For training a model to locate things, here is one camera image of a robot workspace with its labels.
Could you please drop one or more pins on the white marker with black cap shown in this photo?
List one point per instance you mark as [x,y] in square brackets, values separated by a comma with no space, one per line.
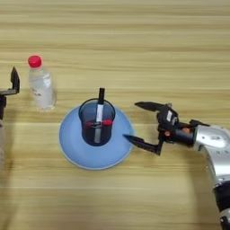
[100,110]

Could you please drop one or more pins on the clear red-capped plastic bottle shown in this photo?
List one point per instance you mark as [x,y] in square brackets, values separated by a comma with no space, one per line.
[42,88]

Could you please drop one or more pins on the red pen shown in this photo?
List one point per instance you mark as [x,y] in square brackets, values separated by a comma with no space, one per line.
[108,122]

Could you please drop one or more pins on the black mesh pen cup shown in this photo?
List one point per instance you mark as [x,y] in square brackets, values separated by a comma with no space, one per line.
[88,136]

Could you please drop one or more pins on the blue round plate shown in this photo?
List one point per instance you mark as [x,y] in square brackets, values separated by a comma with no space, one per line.
[72,146]

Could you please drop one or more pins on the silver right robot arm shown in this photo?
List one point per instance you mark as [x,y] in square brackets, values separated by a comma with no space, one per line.
[215,143]

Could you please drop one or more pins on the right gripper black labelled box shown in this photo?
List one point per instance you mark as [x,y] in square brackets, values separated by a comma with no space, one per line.
[167,115]

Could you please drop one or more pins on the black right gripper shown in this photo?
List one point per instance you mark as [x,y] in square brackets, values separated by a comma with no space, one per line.
[178,134]

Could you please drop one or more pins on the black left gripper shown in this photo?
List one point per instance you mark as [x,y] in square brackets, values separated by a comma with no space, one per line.
[2,104]

